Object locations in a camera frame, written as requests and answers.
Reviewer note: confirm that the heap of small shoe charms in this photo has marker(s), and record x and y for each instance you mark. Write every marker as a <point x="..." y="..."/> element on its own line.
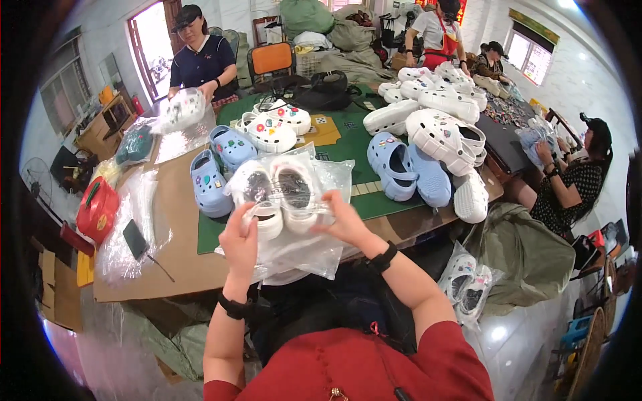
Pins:
<point x="504" y="110"/>

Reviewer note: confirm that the green woven sack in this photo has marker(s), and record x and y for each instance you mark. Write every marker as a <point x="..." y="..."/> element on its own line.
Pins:
<point x="175" y="341"/>

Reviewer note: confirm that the plain white clog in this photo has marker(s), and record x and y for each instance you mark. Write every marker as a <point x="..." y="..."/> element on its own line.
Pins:
<point x="256" y="188"/>
<point x="296" y="188"/>

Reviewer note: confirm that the heap of green sacks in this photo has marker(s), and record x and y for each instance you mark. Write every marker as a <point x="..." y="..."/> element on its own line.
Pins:
<point x="346" y="40"/>

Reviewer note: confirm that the olive green sack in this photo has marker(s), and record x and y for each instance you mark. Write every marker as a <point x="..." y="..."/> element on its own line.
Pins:
<point x="526" y="255"/>

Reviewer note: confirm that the yellow plastic bag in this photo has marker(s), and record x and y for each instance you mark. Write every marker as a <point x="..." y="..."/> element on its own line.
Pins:
<point x="106" y="171"/>

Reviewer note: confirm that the black handbag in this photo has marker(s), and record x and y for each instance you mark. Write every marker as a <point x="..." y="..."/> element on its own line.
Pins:
<point x="326" y="90"/>

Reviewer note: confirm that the blue plastic stool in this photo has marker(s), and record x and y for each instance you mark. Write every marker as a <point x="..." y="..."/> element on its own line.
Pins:
<point x="577" y="332"/>

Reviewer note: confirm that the pile of white clogs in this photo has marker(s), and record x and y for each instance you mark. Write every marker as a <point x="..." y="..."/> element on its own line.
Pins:
<point x="441" y="92"/>

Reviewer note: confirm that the white plastic basket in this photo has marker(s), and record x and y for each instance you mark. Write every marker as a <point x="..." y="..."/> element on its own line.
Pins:
<point x="313" y="62"/>

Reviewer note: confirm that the bagged teal clogs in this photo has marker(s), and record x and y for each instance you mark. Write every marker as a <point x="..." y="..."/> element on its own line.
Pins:
<point x="134" y="144"/>

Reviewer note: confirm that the black side table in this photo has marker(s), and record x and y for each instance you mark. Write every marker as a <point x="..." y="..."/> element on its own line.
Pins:
<point x="501" y="145"/>

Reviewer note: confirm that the green table mat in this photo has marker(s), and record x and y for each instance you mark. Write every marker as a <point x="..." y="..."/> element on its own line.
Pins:
<point x="351" y="145"/>

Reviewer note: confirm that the black wrist band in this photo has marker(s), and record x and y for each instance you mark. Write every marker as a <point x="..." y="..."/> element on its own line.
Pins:
<point x="382" y="258"/>
<point x="233" y="306"/>

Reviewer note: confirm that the person's body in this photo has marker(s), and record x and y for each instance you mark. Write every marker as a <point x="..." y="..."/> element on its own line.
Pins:
<point x="351" y="371"/>

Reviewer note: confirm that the bagged white clogs with charms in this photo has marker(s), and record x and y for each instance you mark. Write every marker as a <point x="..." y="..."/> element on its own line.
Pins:
<point x="183" y="110"/>

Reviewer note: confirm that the red fire extinguisher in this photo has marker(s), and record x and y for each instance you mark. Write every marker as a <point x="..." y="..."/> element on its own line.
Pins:
<point x="137" y="105"/>

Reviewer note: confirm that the person's right hand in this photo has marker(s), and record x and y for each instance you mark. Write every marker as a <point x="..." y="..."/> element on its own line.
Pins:
<point x="351" y="225"/>

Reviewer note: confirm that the stack of clear plastic bags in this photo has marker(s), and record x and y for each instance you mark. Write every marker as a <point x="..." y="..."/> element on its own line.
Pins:
<point x="301" y="258"/>

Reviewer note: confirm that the white clog with ridged sole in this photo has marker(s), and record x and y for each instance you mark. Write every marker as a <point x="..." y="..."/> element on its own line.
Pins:
<point x="471" y="198"/>

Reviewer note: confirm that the wooden chair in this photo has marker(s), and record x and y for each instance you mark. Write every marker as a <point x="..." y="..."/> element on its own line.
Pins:
<point x="564" y="128"/>

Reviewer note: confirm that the thin black rod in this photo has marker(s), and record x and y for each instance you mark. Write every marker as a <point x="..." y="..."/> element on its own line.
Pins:
<point x="161" y="268"/>

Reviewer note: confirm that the clear plastic sheet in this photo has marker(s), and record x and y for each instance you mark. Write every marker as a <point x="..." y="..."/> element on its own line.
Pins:
<point x="183" y="143"/>

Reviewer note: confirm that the brown cardboard box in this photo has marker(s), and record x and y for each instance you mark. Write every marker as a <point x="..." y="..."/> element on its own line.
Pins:
<point x="62" y="295"/>

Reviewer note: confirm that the dark red stool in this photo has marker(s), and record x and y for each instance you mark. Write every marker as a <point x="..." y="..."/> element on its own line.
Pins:
<point x="75" y="239"/>

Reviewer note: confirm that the clear plastic shoe bag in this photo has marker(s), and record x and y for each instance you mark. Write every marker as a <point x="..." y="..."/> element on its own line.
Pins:
<point x="331" y="173"/>

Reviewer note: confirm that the floor fan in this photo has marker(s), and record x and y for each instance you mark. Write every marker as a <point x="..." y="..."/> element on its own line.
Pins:
<point x="37" y="183"/>

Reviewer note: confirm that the wicker chair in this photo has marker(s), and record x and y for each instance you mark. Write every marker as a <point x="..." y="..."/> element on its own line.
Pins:
<point x="594" y="341"/>

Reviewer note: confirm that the heap of crumpled clear bags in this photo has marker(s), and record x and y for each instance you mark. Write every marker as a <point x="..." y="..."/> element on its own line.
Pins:
<point x="118" y="255"/>

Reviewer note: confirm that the white clog with colourful charms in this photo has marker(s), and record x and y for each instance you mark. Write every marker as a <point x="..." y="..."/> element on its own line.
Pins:
<point x="268" y="133"/>
<point x="291" y="116"/>

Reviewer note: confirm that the person's legs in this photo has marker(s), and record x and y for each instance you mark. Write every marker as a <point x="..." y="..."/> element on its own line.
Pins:
<point x="341" y="305"/>

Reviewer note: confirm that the brown cardboard sheet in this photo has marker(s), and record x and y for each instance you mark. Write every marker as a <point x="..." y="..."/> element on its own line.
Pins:
<point x="175" y="220"/>

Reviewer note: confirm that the bagged light blue clogs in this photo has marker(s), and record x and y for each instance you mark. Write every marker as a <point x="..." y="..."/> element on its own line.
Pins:
<point x="531" y="143"/>

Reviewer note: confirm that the wooden desk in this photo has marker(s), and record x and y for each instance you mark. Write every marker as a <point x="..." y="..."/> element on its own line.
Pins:
<point x="103" y="133"/>

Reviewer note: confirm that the person's left hand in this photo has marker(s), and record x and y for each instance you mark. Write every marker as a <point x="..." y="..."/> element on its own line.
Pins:
<point x="238" y="250"/>

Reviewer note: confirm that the orange chair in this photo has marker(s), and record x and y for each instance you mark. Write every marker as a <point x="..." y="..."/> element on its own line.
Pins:
<point x="271" y="59"/>

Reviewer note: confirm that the white platform clog with charms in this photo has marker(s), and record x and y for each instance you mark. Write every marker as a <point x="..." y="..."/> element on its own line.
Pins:
<point x="441" y="140"/>

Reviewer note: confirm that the red bag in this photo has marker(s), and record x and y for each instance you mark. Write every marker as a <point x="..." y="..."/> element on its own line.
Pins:
<point x="98" y="210"/>

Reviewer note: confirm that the light blue clog with charms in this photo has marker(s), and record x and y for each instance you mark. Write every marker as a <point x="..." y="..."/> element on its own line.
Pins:
<point x="231" y="146"/>
<point x="208" y="188"/>

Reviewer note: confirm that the black phone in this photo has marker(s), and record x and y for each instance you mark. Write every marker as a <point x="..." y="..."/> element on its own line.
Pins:
<point x="135" y="239"/>

